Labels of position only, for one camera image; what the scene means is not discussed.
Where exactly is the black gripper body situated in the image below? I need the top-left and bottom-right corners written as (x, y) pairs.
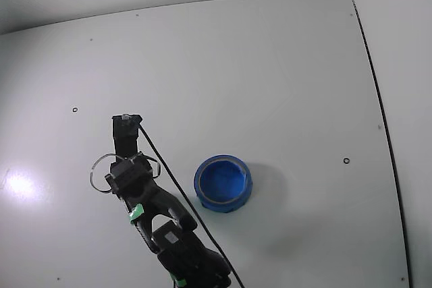
top-left (105, 156), bottom-right (153, 198)

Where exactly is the blue tape roll bin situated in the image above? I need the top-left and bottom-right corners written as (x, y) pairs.
top-left (193, 154), bottom-right (254, 214)

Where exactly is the grey servo wire loop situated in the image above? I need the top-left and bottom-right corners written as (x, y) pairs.
top-left (143, 154), bottom-right (162, 180)
top-left (89, 152), bottom-right (117, 195)

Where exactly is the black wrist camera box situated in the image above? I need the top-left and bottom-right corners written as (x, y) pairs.
top-left (111, 113), bottom-right (143, 159)

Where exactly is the black camera cable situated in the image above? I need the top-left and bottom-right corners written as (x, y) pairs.
top-left (138, 124), bottom-right (246, 288)

